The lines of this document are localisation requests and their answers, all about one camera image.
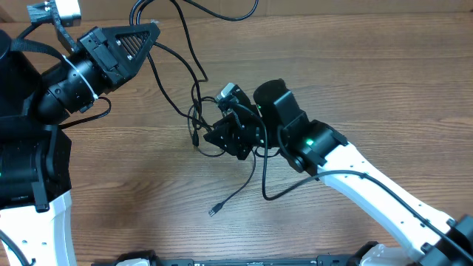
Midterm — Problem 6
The cardboard back panel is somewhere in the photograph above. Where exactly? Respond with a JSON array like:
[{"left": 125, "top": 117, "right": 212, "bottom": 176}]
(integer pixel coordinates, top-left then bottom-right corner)
[{"left": 1, "top": 0, "right": 472, "bottom": 23}]

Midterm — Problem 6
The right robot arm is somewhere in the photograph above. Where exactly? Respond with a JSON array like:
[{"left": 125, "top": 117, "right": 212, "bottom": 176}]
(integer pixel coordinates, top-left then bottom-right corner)
[{"left": 205, "top": 79, "right": 472, "bottom": 265}]

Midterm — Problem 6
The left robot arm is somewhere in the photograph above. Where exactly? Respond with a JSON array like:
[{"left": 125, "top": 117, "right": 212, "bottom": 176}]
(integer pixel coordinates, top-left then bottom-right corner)
[{"left": 1, "top": 23, "right": 160, "bottom": 265}]

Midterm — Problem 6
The black usb cable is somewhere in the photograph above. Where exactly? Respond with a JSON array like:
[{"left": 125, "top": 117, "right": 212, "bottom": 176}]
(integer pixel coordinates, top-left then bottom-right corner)
[{"left": 128, "top": 0, "right": 259, "bottom": 134}]

